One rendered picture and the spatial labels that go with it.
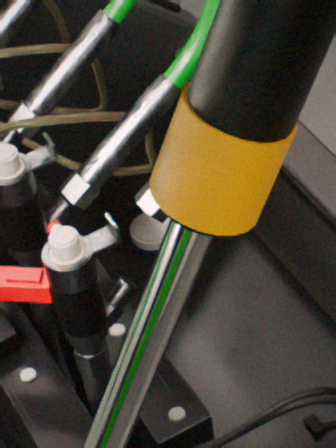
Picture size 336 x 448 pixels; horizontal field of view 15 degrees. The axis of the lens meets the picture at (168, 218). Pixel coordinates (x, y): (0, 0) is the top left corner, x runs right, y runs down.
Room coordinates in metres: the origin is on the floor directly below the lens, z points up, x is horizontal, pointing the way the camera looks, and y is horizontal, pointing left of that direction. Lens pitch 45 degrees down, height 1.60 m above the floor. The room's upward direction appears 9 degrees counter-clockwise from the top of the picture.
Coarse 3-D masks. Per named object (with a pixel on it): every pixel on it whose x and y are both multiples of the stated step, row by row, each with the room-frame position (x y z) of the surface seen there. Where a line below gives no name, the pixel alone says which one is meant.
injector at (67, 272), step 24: (48, 264) 0.46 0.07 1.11; (72, 264) 0.45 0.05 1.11; (96, 264) 0.47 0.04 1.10; (72, 288) 0.45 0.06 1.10; (96, 288) 0.46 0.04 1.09; (120, 288) 0.47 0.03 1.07; (72, 312) 0.45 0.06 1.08; (96, 312) 0.45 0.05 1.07; (120, 312) 0.47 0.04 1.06; (72, 336) 0.45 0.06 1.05; (96, 336) 0.45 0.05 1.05; (96, 360) 0.46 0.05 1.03; (96, 384) 0.46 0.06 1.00; (96, 408) 0.46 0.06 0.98
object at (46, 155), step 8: (48, 136) 0.55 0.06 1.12; (48, 144) 0.55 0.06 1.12; (32, 152) 0.55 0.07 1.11; (40, 152) 0.55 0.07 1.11; (48, 152) 0.55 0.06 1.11; (56, 152) 0.54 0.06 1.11; (32, 160) 0.54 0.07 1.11; (40, 160) 0.54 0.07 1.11; (48, 160) 0.54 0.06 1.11; (56, 160) 0.54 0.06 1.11; (32, 168) 0.54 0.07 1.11
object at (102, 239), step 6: (102, 228) 0.48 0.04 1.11; (90, 234) 0.48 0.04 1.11; (96, 234) 0.48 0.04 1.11; (102, 234) 0.48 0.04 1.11; (108, 234) 0.48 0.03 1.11; (90, 240) 0.47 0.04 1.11; (96, 240) 0.47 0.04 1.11; (102, 240) 0.47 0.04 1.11; (108, 240) 0.47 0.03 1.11; (114, 240) 0.47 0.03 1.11; (96, 246) 0.47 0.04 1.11; (102, 246) 0.47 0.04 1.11; (108, 246) 0.47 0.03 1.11; (96, 252) 0.46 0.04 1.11
